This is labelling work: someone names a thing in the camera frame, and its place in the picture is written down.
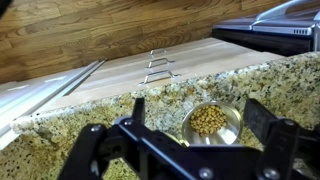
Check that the small steel bowl with seeds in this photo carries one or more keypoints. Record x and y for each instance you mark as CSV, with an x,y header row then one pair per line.
x,y
225,135

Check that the stainless steel gas range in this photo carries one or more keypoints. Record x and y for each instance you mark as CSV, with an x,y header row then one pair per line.
x,y
266,33

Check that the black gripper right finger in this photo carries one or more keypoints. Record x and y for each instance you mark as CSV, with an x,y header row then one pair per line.
x,y
280,143

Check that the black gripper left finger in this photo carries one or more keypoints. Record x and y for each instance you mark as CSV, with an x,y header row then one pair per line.
x,y
90,146

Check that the yellow-brown seeds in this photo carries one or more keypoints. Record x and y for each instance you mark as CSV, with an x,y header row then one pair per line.
x,y
208,120

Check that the light wood base cabinet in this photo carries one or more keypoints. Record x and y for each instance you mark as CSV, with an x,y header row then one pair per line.
x,y
206,60

